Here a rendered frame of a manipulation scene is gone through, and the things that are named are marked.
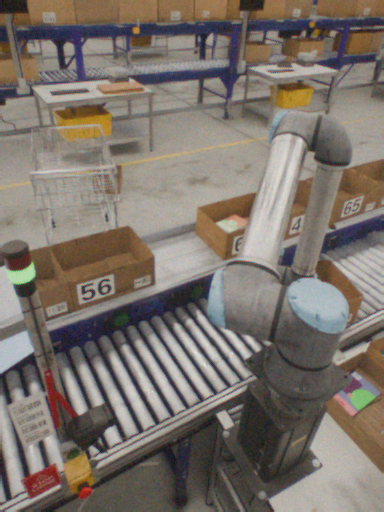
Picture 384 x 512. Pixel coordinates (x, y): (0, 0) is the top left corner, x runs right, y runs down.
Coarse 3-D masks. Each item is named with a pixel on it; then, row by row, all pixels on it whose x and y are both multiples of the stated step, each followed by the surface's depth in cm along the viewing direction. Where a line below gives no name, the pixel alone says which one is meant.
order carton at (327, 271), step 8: (320, 264) 201; (328, 264) 202; (320, 272) 205; (328, 272) 203; (336, 272) 197; (320, 280) 209; (328, 280) 204; (336, 280) 198; (344, 280) 192; (336, 288) 199; (344, 288) 193; (352, 288) 187; (344, 296) 193; (352, 296) 187; (360, 296) 182; (352, 304) 180; (360, 304) 182; (352, 312) 184; (352, 320) 188
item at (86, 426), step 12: (96, 408) 111; (108, 408) 112; (72, 420) 109; (84, 420) 108; (96, 420) 108; (108, 420) 109; (72, 432) 107; (84, 432) 106; (96, 432) 108; (84, 444) 112
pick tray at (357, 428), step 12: (348, 360) 159; (360, 360) 166; (372, 360) 160; (348, 372) 165; (360, 372) 165; (372, 372) 162; (372, 384) 161; (336, 408) 145; (372, 408) 152; (336, 420) 147; (348, 420) 141; (360, 420) 148; (372, 420) 148; (348, 432) 143; (360, 432) 137; (372, 432) 144; (360, 444) 139; (372, 444) 133; (372, 456) 135
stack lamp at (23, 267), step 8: (24, 256) 75; (8, 264) 75; (16, 264) 75; (24, 264) 76; (32, 264) 78; (8, 272) 76; (16, 272) 76; (24, 272) 76; (32, 272) 78; (16, 280) 77; (24, 280) 77
